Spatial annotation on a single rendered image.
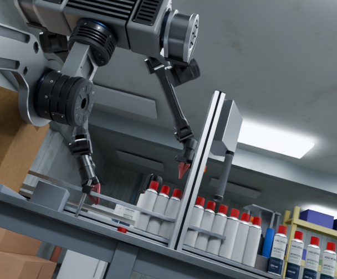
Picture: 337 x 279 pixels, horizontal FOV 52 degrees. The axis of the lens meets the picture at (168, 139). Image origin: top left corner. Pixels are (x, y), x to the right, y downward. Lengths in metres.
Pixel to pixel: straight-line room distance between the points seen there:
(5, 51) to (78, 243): 0.51
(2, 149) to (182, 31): 0.62
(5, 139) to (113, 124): 5.40
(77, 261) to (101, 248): 4.55
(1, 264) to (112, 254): 3.51
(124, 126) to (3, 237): 2.98
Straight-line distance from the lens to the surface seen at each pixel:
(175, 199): 1.40
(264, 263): 1.56
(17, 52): 0.90
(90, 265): 5.49
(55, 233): 0.99
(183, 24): 1.07
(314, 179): 6.43
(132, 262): 0.97
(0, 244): 4.47
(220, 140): 1.35
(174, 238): 1.25
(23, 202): 0.97
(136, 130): 6.31
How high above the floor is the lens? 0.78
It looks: 20 degrees up
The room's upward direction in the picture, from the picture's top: 18 degrees clockwise
